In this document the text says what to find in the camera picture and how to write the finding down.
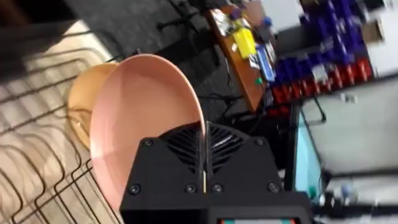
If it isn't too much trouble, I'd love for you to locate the monitor with pale blue screen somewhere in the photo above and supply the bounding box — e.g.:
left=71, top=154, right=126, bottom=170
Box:
left=284, top=105, right=326, bottom=200

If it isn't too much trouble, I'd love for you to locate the blue flat box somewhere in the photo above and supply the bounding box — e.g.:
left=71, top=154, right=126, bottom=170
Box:
left=256, top=44, right=277, bottom=83

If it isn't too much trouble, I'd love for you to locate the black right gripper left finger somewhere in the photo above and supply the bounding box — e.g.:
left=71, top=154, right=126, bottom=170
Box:
left=119, top=121, right=205, bottom=203

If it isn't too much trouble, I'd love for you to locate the wooden side table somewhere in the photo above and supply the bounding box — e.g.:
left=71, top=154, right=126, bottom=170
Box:
left=205, top=2, right=278, bottom=113

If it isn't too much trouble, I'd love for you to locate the black wire dish rack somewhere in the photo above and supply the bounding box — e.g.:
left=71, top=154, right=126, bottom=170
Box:
left=0, top=29, right=125, bottom=224

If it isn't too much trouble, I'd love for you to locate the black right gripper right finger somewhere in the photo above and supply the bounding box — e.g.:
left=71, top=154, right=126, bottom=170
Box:
left=205, top=121, right=285, bottom=200

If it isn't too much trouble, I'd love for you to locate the yellow box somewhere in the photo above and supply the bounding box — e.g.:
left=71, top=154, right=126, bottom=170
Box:
left=233, top=27, right=257, bottom=60

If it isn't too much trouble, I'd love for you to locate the pink plate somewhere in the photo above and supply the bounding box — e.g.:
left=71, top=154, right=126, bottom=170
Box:
left=89, top=53, right=206, bottom=211

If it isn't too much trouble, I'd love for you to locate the yellow-orange plate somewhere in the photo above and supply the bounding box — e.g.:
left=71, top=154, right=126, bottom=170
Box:
left=67, top=63, right=119, bottom=151

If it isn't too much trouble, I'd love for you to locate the blue and red bin shelf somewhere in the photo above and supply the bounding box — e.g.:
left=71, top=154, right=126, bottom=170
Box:
left=269, top=0, right=374, bottom=105

